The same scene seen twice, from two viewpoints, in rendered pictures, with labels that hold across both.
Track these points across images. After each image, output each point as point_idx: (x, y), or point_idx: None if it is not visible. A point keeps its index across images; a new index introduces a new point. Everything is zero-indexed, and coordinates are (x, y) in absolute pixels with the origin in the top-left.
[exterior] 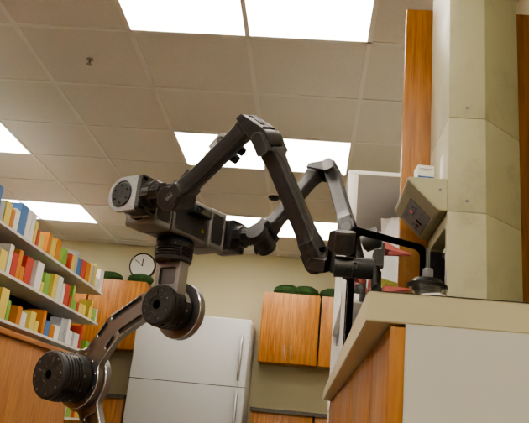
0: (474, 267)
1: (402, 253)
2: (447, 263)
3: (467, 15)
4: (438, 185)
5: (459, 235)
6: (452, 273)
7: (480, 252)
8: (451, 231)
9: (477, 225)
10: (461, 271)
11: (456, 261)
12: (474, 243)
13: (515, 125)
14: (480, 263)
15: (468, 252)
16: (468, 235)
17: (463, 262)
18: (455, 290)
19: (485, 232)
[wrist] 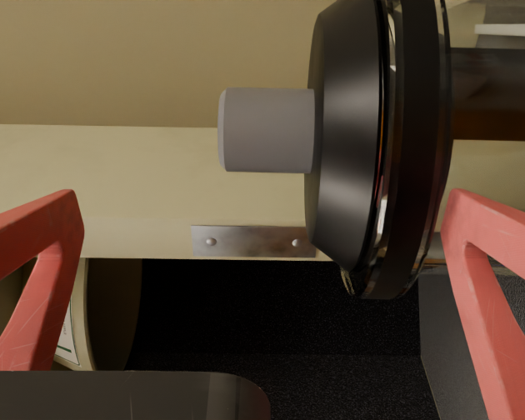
0: (182, 150)
1: (39, 237)
2: (154, 215)
3: None
4: None
5: (22, 181)
6: (207, 203)
7: (120, 136)
8: None
9: (0, 140)
10: (200, 179)
11: (150, 191)
12: (78, 148)
13: None
14: (170, 137)
15: (112, 162)
16: (34, 161)
17: (157, 172)
18: (294, 195)
19: (39, 125)
